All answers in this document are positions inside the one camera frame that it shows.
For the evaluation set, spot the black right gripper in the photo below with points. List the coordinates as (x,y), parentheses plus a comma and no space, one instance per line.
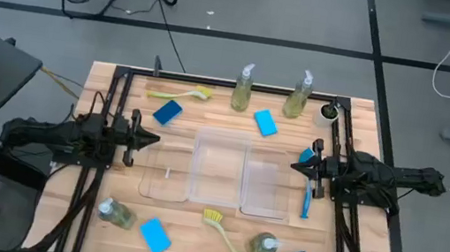
(329,170)

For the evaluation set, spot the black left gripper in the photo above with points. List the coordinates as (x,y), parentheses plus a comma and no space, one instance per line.
(132,139)

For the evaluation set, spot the blue dish brush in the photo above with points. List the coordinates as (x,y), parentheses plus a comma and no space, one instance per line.
(307,201)

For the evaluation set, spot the light blue sponge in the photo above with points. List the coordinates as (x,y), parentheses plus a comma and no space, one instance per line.
(265,123)
(155,236)

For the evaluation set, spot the green dish soap pump bottle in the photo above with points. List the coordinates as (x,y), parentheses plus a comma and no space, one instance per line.
(241,95)
(258,245)
(295,103)
(120,214)

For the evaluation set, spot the green dish brush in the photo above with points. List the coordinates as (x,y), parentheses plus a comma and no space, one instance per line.
(212,216)
(204,92)

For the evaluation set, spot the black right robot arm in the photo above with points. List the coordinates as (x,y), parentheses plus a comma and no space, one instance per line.
(378,176)

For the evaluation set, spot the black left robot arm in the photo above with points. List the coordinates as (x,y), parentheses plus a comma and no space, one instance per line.
(49,133)

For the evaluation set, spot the shallow clear plastic bin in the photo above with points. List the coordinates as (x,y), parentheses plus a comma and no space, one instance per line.
(267,186)

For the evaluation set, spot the white pot with plant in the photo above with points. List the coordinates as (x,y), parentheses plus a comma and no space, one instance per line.
(320,119)

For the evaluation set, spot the tall clear plastic bin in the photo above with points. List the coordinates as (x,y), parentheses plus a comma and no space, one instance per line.
(219,165)

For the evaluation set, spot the black aluminium table frame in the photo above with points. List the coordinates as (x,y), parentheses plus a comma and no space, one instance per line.
(231,84)

